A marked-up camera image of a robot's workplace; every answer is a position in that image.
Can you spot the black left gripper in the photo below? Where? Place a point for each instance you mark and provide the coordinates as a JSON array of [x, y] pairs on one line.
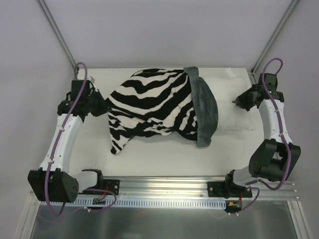
[[94, 103]]

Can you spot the left aluminium frame post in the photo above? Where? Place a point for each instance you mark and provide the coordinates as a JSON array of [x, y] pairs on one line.
[[57, 32]]

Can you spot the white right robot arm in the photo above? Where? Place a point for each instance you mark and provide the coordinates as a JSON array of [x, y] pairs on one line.
[[274, 159]]

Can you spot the right aluminium frame post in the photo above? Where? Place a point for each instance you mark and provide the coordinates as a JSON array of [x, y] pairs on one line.
[[276, 32]]

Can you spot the grey zebra plush pillowcase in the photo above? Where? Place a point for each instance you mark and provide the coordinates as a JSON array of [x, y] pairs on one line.
[[159, 101]]

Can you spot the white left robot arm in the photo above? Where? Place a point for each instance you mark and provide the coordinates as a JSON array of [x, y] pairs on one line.
[[52, 182]]

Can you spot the aluminium mounting rail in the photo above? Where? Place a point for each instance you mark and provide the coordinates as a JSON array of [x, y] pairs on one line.
[[161, 187]]

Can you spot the white pillow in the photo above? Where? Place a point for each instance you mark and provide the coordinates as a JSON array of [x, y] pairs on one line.
[[227, 84]]

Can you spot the aluminium frame post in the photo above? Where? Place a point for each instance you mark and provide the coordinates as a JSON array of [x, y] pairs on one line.
[[276, 32], [57, 32]]

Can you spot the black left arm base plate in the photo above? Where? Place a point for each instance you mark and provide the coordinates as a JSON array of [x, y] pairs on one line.
[[112, 185]]

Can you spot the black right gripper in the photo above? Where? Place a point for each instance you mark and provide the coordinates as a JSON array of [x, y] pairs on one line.
[[248, 98]]

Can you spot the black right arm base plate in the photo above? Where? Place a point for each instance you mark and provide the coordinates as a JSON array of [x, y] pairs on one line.
[[222, 189]]

